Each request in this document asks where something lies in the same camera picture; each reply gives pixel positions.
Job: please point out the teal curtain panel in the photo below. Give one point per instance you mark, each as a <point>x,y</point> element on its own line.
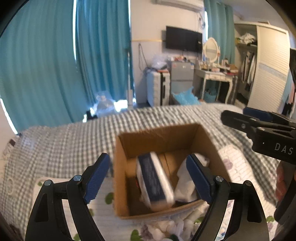
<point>40,82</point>
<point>104,48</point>

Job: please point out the white mesh fabric bundle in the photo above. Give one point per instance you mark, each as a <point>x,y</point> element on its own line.
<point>185,190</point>

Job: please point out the black wall television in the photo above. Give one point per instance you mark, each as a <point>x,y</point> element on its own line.
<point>183,39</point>

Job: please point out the white suitcase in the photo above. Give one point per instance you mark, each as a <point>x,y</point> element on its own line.
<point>158,88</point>

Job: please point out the clear plastic bag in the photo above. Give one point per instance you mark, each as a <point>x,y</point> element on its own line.
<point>159,62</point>

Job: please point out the white dressing table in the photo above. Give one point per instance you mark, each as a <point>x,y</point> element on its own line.
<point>201,77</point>

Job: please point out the teal curtain left panel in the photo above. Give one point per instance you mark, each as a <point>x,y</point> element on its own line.
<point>40,82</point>

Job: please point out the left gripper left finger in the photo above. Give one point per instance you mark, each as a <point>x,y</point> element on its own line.
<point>48,220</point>

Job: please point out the white wardrobe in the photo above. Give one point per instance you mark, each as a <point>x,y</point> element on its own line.
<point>263,56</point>

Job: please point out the right hand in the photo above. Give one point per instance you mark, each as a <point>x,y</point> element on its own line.
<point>281,187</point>

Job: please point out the blue plastic bag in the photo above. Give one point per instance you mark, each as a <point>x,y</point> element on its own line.
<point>186,97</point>

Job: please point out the white wall air conditioner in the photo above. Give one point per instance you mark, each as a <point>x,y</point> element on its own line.
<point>191,5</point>

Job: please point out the grey checked bed cover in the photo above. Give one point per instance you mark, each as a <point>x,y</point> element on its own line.
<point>42,152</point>

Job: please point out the teal curtain middle panel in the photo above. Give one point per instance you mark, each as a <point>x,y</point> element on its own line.
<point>104,48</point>

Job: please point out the teal curtain right window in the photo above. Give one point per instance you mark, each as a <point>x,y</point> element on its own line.
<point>221,27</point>

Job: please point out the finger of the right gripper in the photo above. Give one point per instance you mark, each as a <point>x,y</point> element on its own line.
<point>266,116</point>
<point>248,124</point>

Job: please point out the white floral quilt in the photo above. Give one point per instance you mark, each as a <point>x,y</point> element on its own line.
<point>114,228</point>

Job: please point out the teal basket under table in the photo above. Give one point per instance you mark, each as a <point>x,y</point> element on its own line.
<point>210,95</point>

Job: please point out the white rolled socks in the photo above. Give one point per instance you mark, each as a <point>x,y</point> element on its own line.
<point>197,213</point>

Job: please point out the white oval vanity mirror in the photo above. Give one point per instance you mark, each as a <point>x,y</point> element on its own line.
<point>210,50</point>

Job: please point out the grey mini fridge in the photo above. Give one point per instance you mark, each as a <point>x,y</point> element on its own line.
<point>182,76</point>

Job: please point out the blue white tissue pack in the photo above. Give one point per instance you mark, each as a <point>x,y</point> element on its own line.
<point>156,191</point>

